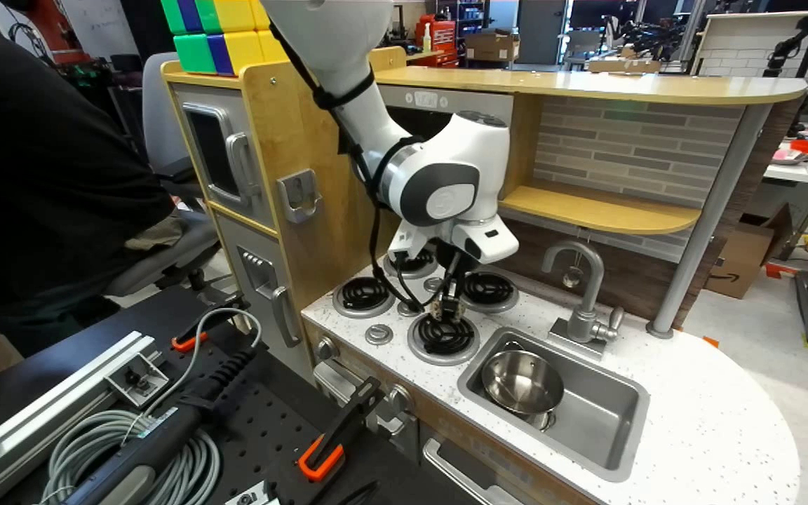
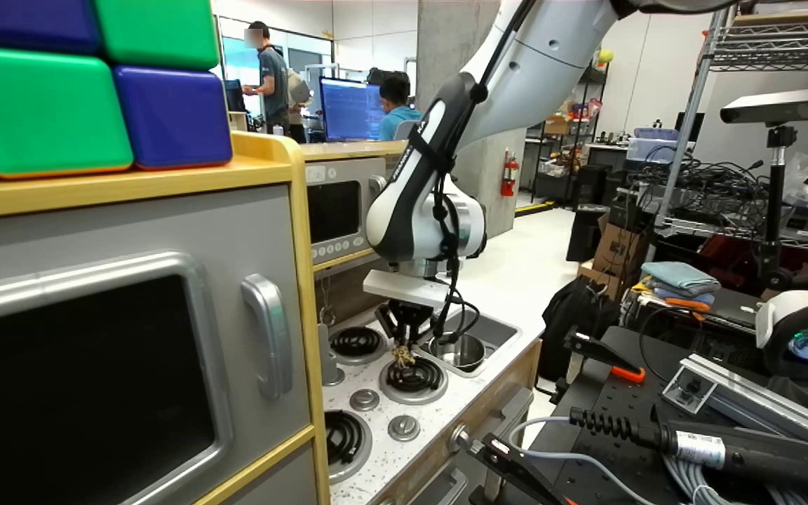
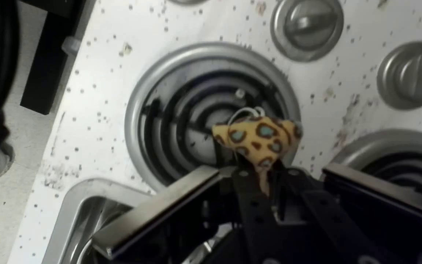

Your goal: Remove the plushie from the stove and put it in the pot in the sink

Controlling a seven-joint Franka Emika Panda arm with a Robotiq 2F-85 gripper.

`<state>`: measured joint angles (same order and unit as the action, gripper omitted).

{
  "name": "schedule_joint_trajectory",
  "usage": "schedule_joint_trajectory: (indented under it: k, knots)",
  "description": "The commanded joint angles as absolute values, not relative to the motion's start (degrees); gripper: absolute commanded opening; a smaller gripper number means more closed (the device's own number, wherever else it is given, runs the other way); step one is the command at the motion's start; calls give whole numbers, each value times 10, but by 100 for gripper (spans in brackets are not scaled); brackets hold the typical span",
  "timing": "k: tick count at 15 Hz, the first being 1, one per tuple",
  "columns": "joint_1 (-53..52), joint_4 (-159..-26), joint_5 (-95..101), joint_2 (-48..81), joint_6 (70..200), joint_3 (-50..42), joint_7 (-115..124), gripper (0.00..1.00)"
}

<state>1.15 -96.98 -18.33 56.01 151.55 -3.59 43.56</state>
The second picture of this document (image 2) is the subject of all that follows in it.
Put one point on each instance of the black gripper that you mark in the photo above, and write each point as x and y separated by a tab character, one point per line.
407	321

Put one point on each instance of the small tan plushie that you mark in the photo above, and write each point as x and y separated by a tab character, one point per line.
407	365

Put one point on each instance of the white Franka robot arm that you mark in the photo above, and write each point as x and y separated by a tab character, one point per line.
535	56

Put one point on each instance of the black coil stove burner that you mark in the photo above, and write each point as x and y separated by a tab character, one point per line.
343	439
421	381
354	344

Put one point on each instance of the small metal pot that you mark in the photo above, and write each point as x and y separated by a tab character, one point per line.
470	353

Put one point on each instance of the grey stove knob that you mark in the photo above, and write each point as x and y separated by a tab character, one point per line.
406	426
364	400

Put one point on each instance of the grey toy sink basin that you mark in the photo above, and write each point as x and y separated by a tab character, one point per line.
498	328

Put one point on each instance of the yellow grey toy kitchen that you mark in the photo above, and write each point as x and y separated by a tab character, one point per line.
303	282

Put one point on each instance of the small grey toy microwave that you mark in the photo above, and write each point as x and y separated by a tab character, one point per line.
338	212

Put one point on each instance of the black metal clamp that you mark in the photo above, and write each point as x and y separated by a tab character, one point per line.
508	463

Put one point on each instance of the black bag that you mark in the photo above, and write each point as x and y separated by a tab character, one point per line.
574	323

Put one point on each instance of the red fire extinguisher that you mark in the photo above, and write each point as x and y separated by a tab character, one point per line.
508	175

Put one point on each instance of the brown cardboard box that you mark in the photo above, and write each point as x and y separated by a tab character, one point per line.
619	251

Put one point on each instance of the seated person in blue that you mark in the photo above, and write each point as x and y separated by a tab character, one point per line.
394	108

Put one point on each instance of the blue monitor screen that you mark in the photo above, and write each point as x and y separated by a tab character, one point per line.
350	109

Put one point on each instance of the teal folded cloth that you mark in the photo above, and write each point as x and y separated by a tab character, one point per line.
679	276

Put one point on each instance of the person in dark shirt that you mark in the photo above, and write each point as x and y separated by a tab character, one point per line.
271	78

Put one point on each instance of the blue storage bin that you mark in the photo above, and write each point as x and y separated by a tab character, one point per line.
651	146

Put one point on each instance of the rounded blue plastic block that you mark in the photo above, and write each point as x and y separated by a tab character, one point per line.
174	116

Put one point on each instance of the large dark oven window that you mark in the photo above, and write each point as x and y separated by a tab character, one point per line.
69	401

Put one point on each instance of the aluminium extrusion bar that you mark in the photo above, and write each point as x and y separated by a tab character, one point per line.
759	400

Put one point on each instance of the white round device teal lens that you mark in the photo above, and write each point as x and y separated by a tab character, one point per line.
787	311

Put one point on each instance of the small green plastic block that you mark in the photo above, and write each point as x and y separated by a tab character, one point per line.
155	29

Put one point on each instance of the large green plastic block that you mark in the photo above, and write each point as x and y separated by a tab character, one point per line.
41	113

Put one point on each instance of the dark blue plastic block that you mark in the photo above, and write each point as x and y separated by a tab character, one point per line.
21	21

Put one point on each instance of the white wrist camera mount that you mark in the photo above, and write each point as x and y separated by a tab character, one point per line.
406	287

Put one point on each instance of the slanted metal ladder rail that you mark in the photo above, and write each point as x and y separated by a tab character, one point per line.
693	101

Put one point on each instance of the black camera stand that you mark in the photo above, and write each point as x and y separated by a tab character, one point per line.
777	198

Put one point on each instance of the black stereo camera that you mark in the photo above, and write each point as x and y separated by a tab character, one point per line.
784	105

